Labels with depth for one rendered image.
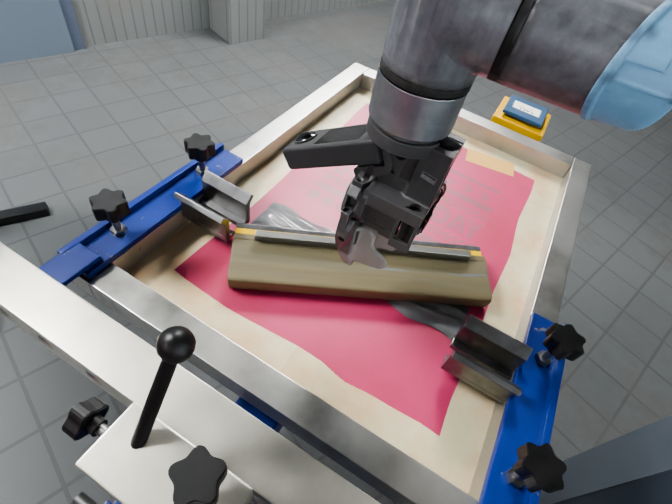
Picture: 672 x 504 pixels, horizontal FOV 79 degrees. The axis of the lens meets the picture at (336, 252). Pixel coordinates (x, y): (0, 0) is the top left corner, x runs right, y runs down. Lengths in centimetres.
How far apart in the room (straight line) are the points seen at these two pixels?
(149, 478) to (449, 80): 37
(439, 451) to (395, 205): 30
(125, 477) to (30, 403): 132
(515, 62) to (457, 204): 52
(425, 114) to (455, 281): 34
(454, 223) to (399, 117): 45
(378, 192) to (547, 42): 18
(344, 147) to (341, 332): 27
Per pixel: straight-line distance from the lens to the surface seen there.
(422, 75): 32
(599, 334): 223
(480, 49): 31
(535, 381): 58
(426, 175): 38
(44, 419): 165
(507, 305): 69
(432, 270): 62
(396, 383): 55
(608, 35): 31
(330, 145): 40
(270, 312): 57
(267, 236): 58
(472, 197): 84
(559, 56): 31
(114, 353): 47
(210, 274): 61
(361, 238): 45
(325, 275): 57
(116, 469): 39
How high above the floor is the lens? 144
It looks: 49 degrees down
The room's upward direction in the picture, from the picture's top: 14 degrees clockwise
